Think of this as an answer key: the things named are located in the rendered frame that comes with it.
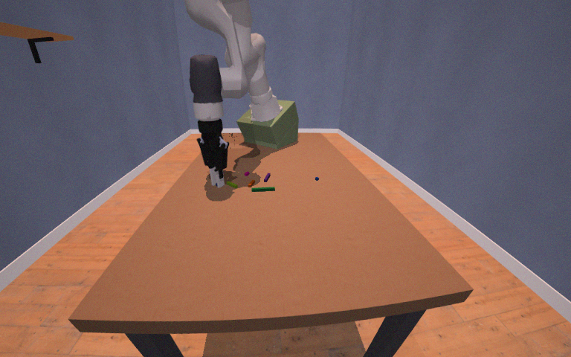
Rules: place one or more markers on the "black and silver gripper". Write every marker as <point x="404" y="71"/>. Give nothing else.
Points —
<point x="213" y="157"/>

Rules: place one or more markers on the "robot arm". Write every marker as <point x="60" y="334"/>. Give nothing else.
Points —
<point x="232" y="20"/>

